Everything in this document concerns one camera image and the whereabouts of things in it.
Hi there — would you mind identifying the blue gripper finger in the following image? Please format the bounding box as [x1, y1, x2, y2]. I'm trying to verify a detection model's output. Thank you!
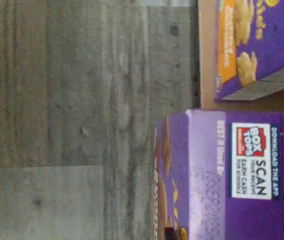
[165, 226, 180, 240]

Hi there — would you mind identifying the tan cardboard shelf surface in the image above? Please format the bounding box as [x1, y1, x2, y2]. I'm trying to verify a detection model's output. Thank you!
[191, 0, 284, 113]

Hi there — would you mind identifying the purple box brown chocolate label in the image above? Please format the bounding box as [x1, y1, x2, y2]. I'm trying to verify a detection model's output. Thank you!
[154, 108, 284, 240]

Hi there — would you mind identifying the purple box orange honey label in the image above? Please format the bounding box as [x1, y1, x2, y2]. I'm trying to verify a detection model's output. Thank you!
[214, 0, 284, 103]

